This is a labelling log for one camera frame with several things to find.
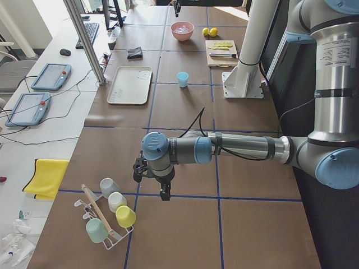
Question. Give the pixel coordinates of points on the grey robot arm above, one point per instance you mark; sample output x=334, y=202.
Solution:
x=329, y=153

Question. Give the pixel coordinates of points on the lemon slices row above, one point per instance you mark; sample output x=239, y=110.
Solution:
x=223, y=44

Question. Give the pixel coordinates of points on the pink bowl of ice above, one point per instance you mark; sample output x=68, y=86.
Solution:
x=182, y=30

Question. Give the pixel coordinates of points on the near blue teach pendant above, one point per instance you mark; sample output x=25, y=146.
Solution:
x=29, y=110

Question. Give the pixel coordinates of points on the mint green cup on rack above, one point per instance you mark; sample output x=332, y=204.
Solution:
x=96, y=230

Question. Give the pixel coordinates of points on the aluminium frame post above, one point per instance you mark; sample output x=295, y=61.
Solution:
x=85, y=40

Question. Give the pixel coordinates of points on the crumpled white paper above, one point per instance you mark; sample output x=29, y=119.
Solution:
x=16, y=247

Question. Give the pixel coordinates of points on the white cup on rack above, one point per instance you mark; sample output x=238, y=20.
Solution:
x=115, y=200

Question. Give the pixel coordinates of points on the cream bear tray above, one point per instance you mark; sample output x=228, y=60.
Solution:
x=130, y=86

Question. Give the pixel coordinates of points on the whole lemon far side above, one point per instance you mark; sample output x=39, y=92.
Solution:
x=213, y=32

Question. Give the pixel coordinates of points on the yellow plastic knife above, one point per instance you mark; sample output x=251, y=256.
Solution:
x=218, y=48

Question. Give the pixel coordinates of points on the grey cup on rack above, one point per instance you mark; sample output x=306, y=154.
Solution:
x=108, y=186

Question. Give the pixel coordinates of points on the far blue teach pendant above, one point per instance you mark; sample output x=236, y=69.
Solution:
x=52, y=77

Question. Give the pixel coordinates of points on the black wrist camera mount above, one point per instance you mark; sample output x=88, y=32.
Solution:
x=141, y=169

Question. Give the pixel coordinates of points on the white wire cup rack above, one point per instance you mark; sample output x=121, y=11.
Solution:
x=93, y=209

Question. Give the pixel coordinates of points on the yellow cup on rack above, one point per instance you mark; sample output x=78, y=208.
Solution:
x=125, y=216

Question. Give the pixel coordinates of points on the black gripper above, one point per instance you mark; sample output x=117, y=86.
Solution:
x=164, y=181
x=176, y=7

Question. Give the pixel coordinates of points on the light blue plastic cup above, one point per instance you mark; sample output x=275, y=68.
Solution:
x=182, y=78

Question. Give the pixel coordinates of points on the whole lemon near bowl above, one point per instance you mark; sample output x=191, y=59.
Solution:
x=205, y=31

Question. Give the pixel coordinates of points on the yellow folded cloth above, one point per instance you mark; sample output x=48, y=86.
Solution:
x=47, y=178

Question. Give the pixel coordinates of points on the black keyboard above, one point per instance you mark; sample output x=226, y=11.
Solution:
x=91, y=30

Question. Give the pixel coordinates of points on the black computer mouse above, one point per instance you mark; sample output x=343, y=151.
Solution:
x=65, y=52

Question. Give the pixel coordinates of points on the blue teach pendant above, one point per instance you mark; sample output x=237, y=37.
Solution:
x=29, y=110
x=52, y=77

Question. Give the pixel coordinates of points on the grey folded cloth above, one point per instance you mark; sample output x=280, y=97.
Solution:
x=135, y=53

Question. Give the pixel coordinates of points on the steel handled knife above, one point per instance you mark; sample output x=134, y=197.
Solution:
x=223, y=55

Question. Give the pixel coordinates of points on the wooden cutting board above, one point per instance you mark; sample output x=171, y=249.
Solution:
x=221, y=62

